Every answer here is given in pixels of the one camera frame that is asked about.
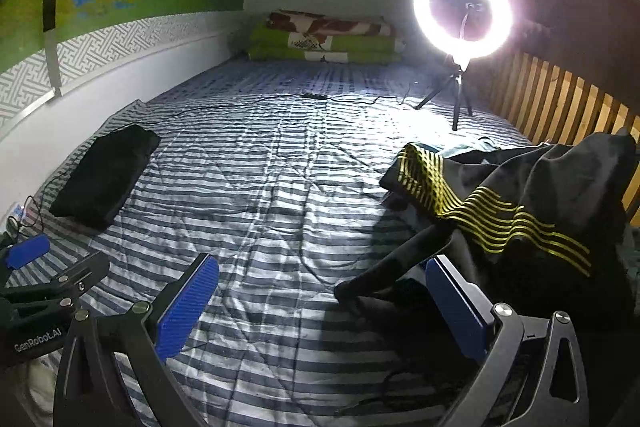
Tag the black tripod stand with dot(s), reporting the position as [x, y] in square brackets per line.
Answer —
[456, 92]

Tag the wooden slat railing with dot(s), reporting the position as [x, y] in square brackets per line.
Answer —
[560, 97]

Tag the white power strip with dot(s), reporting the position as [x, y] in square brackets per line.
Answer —
[17, 211]

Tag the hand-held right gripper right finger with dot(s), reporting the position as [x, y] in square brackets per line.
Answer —
[452, 307]

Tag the black garment with yellow stripes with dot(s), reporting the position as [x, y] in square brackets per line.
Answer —
[550, 187]

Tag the blue white striped bed sheet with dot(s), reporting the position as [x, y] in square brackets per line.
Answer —
[260, 207]

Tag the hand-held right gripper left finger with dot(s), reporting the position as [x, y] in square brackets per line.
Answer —
[187, 304]

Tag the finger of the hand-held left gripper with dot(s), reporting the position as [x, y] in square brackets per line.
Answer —
[27, 252]
[82, 271]

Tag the folded black cloth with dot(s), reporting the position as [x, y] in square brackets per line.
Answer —
[107, 172]

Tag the brown white folded blanket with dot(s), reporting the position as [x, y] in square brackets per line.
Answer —
[325, 24]

